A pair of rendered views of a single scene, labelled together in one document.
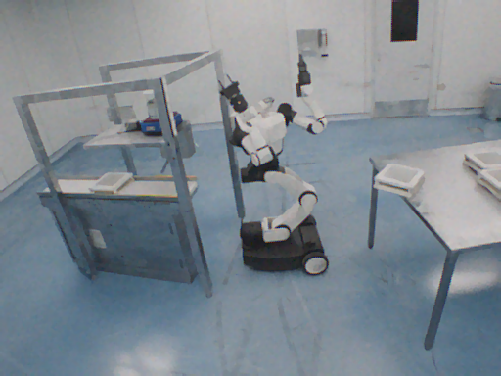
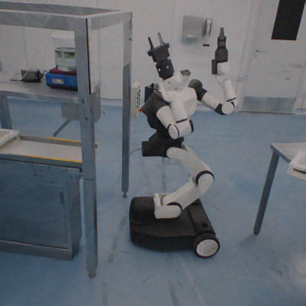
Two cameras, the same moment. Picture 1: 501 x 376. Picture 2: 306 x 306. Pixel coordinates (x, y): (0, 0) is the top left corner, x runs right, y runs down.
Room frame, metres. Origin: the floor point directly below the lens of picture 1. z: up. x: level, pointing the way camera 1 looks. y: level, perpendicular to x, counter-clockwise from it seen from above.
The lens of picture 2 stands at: (0.32, 0.37, 1.73)
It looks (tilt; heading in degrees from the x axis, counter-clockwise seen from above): 27 degrees down; 348
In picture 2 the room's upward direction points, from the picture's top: 4 degrees clockwise
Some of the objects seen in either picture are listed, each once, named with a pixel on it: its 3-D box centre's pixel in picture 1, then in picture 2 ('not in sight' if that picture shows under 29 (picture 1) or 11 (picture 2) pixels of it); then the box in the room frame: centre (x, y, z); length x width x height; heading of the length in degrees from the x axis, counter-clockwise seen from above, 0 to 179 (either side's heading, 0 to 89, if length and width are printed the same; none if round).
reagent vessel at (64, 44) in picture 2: (157, 101); (67, 51); (2.18, 0.49, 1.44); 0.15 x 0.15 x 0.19
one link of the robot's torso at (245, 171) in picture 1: (259, 169); (161, 144); (2.29, -0.10, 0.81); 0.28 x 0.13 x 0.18; 87
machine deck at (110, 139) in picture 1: (137, 135); (36, 86); (2.20, 0.68, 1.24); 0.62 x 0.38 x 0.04; 71
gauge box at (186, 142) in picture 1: (175, 141); (80, 102); (2.26, 0.44, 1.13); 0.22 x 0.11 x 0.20; 71
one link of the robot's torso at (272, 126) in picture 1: (260, 133); (170, 107); (2.32, -0.14, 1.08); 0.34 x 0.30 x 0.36; 131
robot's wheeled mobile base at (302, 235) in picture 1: (280, 237); (168, 214); (2.29, -0.20, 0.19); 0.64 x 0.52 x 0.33; 87
